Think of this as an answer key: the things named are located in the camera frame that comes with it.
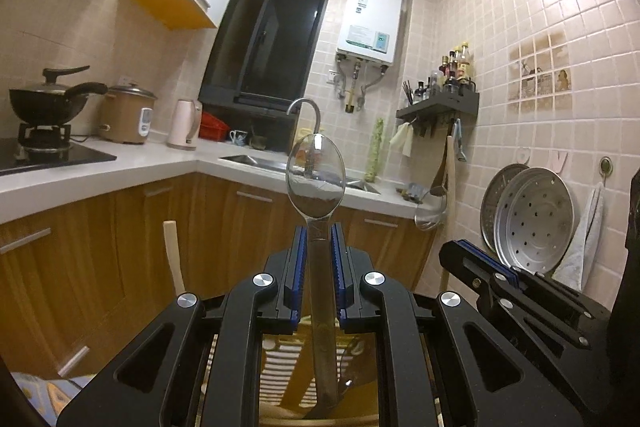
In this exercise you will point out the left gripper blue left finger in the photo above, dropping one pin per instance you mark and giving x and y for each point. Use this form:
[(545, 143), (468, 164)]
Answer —
[(198, 361)]

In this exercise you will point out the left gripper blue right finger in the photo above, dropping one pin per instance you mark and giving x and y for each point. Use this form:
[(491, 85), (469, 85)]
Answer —
[(439, 362)]

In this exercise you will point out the wooden chopstick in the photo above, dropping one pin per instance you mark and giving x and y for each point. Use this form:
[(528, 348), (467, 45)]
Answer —
[(173, 255)]

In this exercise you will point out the clear plastic spoon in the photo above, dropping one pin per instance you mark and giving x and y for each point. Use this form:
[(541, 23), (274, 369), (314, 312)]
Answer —
[(316, 201)]

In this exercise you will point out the steel kitchen faucet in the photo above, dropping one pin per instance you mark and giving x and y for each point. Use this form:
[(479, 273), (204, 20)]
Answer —
[(306, 146)]

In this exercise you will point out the perforated steel steamer tray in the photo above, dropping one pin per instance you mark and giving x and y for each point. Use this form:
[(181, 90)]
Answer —
[(527, 218)]

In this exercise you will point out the steel ladle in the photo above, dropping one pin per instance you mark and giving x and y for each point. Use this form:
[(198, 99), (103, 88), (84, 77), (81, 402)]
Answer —
[(431, 211)]

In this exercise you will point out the grey hanging towel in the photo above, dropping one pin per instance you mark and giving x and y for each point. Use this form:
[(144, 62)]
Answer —
[(575, 267)]

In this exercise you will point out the beige plastic utensil basket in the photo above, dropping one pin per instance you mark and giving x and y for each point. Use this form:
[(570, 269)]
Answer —
[(287, 386)]

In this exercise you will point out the green bottle brush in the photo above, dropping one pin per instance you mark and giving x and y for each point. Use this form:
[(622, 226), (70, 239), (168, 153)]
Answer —
[(374, 151)]

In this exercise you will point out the blue patterned tablecloth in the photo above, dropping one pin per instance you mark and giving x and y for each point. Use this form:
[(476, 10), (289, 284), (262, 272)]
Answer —
[(49, 396)]

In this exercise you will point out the white countertop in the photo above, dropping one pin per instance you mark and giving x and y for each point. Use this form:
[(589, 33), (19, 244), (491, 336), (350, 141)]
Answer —
[(26, 193)]

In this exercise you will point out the steel sink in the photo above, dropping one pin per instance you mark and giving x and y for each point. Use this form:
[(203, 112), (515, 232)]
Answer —
[(280, 166)]

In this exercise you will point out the patterned ceramic mug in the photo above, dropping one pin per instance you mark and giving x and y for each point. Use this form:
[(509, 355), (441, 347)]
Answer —
[(238, 137)]

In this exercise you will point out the red basket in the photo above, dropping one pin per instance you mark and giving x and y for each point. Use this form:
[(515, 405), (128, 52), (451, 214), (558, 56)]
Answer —
[(213, 129)]

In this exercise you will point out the pink electric kettle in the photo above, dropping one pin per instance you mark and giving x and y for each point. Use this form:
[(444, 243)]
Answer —
[(185, 123)]

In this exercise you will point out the white gas water heater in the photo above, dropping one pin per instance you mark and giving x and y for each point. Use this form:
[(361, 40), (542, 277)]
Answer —
[(369, 30)]

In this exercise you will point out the brown rice cooker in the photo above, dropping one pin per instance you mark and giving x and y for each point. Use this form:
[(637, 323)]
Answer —
[(126, 114)]

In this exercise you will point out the black gas stove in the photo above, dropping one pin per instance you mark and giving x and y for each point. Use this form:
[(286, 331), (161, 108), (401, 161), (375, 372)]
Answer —
[(45, 147)]

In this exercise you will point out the black wok with lid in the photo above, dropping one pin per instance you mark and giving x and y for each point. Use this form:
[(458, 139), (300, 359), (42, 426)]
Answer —
[(51, 103)]

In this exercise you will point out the dark window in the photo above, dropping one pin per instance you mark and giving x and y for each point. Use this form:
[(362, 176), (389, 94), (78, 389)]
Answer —
[(262, 53)]

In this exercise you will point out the black wall spice shelf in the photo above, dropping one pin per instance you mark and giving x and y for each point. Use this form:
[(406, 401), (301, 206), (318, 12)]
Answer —
[(425, 115)]

